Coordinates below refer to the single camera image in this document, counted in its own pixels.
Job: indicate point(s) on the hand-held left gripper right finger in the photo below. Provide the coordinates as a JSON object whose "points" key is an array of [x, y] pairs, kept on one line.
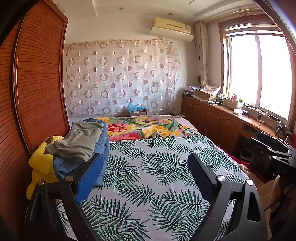
{"points": [[201, 176]]}

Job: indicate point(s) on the leaf print bed sheet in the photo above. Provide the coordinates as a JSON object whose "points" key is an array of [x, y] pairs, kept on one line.
{"points": [[150, 173]]}

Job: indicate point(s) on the small black stand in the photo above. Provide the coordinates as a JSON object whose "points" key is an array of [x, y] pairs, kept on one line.
{"points": [[289, 135], [280, 130]]}

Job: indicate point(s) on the pile of newspapers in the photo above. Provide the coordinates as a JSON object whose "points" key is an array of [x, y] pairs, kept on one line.
{"points": [[211, 88]]}

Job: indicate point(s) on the person's right hand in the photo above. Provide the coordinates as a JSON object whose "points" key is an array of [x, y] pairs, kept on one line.
{"points": [[277, 190]]}

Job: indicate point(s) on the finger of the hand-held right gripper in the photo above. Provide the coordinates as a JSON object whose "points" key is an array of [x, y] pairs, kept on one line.
{"points": [[272, 139], [263, 148]]}

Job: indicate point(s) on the small cardboard box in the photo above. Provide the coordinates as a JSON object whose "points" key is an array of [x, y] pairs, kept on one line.
{"points": [[138, 113]]}

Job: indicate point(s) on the wooden slatted wardrobe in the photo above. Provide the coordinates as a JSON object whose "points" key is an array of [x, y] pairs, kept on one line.
{"points": [[39, 81]]}

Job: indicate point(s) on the red cloth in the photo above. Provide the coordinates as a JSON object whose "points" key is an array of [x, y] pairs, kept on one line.
{"points": [[235, 160]]}

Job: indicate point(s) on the grey pants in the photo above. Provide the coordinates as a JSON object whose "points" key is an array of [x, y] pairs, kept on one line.
{"points": [[78, 141]]}

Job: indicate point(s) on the white air deflector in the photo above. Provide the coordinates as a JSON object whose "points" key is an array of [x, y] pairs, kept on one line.
{"points": [[171, 35]]}

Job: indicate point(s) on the floral blanket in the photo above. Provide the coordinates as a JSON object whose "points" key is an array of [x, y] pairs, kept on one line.
{"points": [[138, 125]]}

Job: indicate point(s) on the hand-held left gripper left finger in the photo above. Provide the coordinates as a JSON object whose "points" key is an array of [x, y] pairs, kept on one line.
{"points": [[91, 180]]}

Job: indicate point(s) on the folded blue jeans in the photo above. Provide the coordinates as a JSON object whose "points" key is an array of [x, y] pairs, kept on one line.
{"points": [[63, 168]]}

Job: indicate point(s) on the white tissue pack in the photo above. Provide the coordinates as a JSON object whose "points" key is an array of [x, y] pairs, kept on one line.
{"points": [[238, 112]]}

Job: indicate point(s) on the circle pattern sheer curtain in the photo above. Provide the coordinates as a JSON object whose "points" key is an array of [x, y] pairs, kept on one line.
{"points": [[115, 76]]}

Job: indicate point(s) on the wooden cabinet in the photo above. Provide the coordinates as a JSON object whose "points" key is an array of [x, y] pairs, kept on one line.
{"points": [[208, 118]]}

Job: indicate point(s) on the patterned window drape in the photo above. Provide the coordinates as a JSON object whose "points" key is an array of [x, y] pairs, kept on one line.
{"points": [[202, 53]]}

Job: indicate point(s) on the wooden framed window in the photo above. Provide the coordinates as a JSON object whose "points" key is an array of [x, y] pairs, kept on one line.
{"points": [[254, 69]]}

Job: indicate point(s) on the cream air conditioner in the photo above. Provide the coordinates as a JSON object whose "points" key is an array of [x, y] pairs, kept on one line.
{"points": [[171, 24]]}

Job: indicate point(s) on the yellow garment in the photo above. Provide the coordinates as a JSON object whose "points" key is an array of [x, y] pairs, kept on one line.
{"points": [[39, 162]]}

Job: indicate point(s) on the blue plastic bag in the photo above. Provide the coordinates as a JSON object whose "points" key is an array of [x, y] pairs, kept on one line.
{"points": [[134, 107]]}

